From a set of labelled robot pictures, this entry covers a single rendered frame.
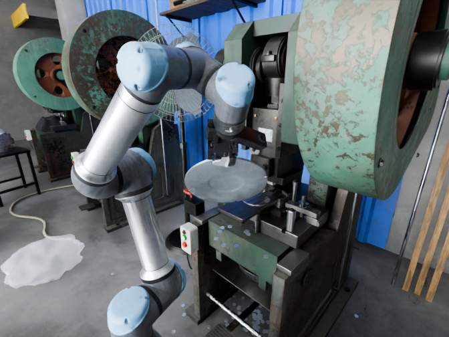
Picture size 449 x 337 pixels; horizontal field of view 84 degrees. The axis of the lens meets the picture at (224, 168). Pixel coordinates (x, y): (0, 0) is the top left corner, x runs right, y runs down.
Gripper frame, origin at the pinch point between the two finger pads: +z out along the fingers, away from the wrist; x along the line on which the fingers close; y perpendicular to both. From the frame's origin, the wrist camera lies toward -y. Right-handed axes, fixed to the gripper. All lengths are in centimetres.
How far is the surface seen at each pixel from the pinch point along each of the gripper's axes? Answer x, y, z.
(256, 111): -29.8, -16.0, 13.1
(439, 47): -14, -52, -31
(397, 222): 3, -140, 107
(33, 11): -431, 282, 235
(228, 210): 7.5, -2.3, 29.2
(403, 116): -18, -70, 2
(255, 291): 39, -16, 65
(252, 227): 13.1, -13.2, 37.8
